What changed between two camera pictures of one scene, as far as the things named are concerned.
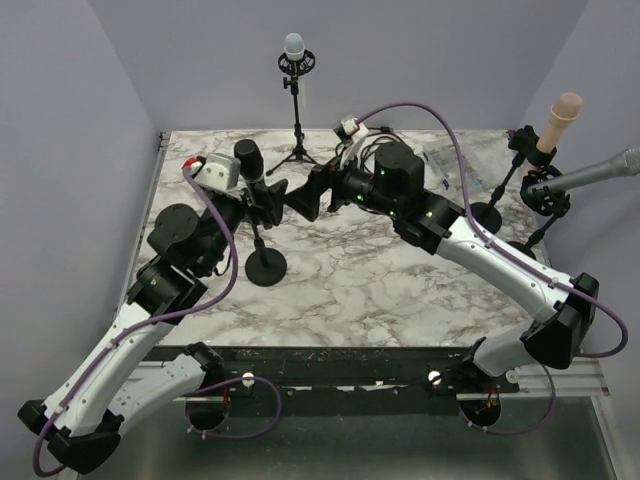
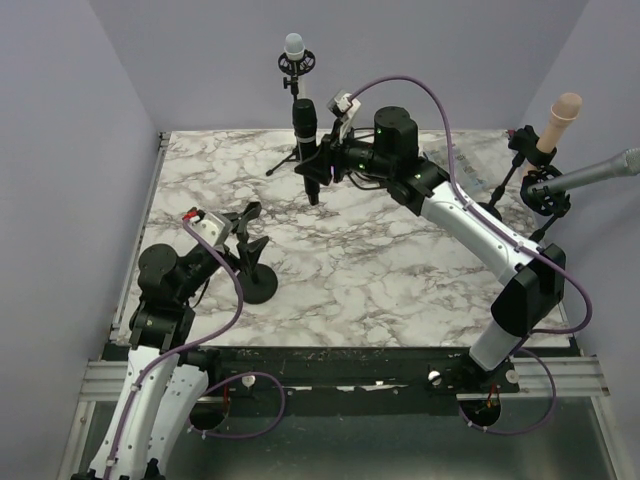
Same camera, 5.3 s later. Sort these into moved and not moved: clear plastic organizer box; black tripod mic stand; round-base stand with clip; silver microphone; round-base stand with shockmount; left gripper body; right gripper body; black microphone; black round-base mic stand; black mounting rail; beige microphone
Moved: black round-base mic stand; right gripper body; left gripper body; black microphone
Not moved: silver microphone; black tripod mic stand; round-base stand with shockmount; black mounting rail; round-base stand with clip; beige microphone; clear plastic organizer box
